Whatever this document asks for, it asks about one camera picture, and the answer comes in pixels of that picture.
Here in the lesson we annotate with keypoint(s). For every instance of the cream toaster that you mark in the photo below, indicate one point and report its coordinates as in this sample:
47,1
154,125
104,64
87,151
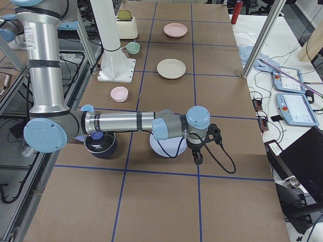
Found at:
126,25

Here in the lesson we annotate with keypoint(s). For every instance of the light blue cup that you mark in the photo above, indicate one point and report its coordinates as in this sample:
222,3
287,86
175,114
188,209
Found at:
87,108

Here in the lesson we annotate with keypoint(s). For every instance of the lower teach pendant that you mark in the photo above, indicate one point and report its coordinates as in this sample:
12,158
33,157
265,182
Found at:
296,110

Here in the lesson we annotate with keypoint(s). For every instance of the upper teach pendant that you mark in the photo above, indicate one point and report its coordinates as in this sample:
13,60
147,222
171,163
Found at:
285,84

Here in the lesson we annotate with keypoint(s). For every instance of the light blue plate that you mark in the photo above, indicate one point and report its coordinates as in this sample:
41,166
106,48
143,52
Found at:
170,148

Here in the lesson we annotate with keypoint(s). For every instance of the pink bowl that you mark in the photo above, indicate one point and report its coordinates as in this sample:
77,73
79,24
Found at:
119,94

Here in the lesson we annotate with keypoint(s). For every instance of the cream plate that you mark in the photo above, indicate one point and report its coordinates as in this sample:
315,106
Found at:
171,68

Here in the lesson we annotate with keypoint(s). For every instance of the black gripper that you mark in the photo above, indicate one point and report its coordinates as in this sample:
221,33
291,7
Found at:
195,147

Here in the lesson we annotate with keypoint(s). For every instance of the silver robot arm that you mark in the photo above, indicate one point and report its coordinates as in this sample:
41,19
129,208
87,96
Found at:
52,124

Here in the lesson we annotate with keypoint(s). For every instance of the green bowl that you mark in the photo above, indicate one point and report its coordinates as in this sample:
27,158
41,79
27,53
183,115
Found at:
133,48

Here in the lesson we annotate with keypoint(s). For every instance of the red cylinder bottle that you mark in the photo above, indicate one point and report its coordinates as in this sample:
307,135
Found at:
236,12

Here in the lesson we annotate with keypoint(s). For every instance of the aluminium frame post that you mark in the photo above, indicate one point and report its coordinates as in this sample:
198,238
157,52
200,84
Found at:
264,33

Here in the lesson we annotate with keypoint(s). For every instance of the pink plate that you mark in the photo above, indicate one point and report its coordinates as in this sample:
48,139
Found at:
175,30

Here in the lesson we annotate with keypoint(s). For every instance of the teach pendant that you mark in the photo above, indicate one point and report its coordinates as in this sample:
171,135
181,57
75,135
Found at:
296,110
285,84

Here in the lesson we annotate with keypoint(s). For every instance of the black laptop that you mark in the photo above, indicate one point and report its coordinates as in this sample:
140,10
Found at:
302,159

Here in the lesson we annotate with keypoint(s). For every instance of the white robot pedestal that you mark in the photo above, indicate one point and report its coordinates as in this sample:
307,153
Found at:
115,66

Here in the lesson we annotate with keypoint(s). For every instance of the dark pot with glass lid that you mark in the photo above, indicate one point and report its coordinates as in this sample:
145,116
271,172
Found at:
101,145

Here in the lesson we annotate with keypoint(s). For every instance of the white power strip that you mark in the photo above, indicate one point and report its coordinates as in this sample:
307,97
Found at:
275,148

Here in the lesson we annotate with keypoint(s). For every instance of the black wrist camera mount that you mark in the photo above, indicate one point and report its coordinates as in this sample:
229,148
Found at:
214,134

